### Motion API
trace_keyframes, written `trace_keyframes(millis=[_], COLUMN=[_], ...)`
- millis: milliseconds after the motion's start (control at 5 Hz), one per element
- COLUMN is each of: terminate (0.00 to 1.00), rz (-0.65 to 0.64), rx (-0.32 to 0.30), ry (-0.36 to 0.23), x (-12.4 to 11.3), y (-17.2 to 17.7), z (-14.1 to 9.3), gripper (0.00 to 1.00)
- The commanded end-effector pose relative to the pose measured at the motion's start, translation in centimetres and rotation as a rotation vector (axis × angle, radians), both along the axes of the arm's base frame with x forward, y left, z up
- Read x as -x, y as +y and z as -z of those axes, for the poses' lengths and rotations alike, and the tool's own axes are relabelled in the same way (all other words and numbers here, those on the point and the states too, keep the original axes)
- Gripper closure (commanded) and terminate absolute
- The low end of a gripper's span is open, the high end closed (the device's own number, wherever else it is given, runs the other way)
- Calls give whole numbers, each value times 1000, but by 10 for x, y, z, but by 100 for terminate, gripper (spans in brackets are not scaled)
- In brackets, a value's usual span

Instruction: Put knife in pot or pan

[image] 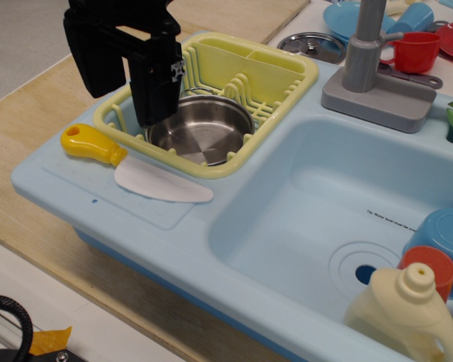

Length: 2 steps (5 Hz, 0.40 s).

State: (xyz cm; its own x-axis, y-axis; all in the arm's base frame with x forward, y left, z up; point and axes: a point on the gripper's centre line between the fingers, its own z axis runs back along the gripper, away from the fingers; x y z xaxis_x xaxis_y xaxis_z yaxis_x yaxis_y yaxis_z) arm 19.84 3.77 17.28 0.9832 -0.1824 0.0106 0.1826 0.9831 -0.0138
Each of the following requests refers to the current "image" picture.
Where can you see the yellow handled toy knife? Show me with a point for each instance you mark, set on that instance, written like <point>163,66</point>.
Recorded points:
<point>132,174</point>

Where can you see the grey toy faucet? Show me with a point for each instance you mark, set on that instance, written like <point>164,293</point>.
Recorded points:
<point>359,90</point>

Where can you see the red toy cup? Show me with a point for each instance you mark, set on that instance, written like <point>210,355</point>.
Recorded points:
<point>416,52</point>

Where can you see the light blue toy sink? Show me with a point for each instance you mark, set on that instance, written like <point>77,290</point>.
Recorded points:
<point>278,247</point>

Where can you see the silver pot lid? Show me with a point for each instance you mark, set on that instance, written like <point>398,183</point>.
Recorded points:
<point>315,45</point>

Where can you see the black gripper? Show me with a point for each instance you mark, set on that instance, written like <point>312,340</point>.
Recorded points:
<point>156,67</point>

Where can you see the blue toy bowl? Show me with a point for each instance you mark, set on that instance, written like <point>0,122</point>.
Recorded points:
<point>435,231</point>

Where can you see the yellow dish drying rack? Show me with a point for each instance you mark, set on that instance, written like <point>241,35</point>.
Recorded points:
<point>268,82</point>

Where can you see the stainless steel pot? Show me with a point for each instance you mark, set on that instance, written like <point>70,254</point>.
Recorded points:
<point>205,129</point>

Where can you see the cream detergent bottle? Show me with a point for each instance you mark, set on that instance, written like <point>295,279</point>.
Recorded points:
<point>401,309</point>

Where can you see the grey toy utensil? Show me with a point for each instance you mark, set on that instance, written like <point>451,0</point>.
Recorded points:
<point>428,80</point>

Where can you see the blue toy cup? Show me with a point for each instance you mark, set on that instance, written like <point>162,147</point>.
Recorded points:
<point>413,16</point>

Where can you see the blue toy plate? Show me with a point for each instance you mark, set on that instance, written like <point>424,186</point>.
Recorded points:
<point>341,17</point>

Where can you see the orange toy cup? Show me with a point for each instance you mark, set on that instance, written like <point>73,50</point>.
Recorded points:
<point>439,262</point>

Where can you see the yellow tape piece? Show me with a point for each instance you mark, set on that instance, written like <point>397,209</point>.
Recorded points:
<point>44,342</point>

